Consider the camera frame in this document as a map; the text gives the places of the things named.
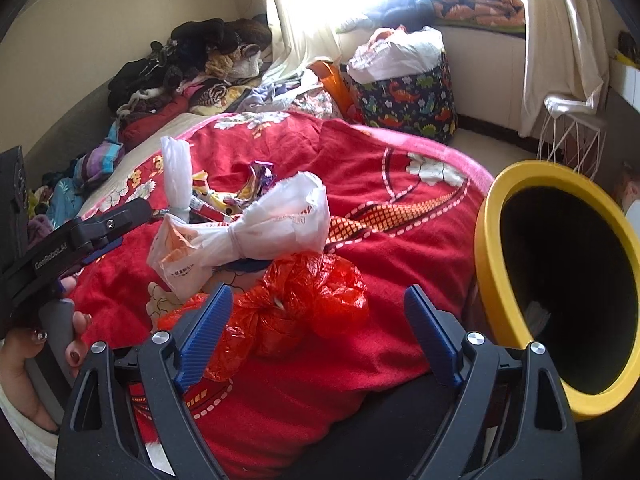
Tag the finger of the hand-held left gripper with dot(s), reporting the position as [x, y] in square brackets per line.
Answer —
[107, 222]

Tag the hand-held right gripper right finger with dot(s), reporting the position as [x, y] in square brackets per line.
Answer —
[430, 330]

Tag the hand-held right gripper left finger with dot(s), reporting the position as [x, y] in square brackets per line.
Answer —
[205, 330]

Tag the clear twisted plastic bag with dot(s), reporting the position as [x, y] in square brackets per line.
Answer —
[176, 170]

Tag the red plastic bag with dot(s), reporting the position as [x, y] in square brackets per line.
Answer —
[300, 300]

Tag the yellow-rimmed black trash bin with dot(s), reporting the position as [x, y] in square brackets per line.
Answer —
[487, 240]

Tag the yellow snack bag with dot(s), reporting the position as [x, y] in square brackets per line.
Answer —
[220, 202]

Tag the person's left hand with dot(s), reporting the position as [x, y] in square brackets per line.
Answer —
[20, 375]

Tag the light blue cloth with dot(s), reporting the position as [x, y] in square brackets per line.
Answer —
[62, 200]

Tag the striped purple cloth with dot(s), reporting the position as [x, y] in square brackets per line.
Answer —
[100, 160]

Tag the red floral blanket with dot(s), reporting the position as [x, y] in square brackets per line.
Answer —
[400, 260]

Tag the beige bed sheet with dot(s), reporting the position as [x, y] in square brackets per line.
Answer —
[150, 140]

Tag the red garment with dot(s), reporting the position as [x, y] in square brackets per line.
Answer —
[150, 122]

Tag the white tied plastic bag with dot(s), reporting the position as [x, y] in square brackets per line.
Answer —
[280, 220]

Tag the purple snack wrapper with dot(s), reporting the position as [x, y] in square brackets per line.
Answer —
[262, 175]

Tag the pile of dark clothes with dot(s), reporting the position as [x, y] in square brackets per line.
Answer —
[200, 40]

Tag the lilac and white clothes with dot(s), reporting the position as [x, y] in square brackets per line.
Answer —
[270, 95]

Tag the dinosaur print laundry basket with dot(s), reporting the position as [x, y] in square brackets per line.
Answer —
[405, 105]

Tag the pink floral bag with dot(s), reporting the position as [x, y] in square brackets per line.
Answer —
[320, 102]

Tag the orange bag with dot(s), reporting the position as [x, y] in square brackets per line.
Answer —
[332, 82]

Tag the cream curtain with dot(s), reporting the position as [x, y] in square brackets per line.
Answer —
[310, 35]
[560, 60]

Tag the large white plastic bag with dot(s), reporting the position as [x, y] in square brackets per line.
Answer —
[400, 55]

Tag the dark puffer jacket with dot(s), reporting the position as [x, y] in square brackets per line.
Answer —
[405, 10]

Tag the orange patterned quilt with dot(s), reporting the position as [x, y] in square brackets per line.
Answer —
[475, 7]

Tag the camouflage bag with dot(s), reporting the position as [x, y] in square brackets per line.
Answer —
[629, 47]

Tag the white wall shelf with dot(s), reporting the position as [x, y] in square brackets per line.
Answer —
[625, 80]

